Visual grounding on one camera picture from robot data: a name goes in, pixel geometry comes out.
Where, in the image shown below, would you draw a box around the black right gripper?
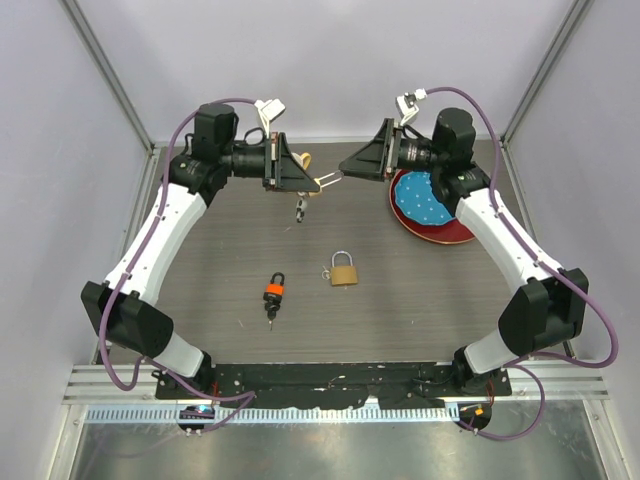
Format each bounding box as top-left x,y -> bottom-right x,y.
340,119 -> 446,183

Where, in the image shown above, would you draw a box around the dark red round plate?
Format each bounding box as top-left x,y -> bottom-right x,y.
389,170 -> 475,245

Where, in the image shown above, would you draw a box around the small brass padlock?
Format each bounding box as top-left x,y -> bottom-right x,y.
314,170 -> 344,191

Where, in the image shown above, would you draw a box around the orange black padlock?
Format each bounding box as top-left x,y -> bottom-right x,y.
263,272 -> 285,304

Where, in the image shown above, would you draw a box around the yellow ceramic mug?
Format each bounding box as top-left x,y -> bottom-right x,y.
293,152 -> 312,170

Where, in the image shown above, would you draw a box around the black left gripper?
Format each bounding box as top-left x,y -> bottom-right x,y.
221,132 -> 320,193

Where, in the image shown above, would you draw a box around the blue dotted dish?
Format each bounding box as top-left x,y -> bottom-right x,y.
392,172 -> 454,227

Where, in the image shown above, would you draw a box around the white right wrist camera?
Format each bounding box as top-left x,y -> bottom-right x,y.
395,88 -> 428,127

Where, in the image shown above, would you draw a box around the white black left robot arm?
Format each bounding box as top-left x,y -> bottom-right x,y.
81,99 -> 320,399

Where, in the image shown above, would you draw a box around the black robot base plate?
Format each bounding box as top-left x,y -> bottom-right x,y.
151,361 -> 513,410

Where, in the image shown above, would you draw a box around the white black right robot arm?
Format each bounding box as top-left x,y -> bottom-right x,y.
339,108 -> 589,395

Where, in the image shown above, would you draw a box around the large brass padlock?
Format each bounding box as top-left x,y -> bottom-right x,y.
329,250 -> 359,287

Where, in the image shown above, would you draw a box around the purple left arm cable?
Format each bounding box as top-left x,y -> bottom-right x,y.
98,97 -> 259,431

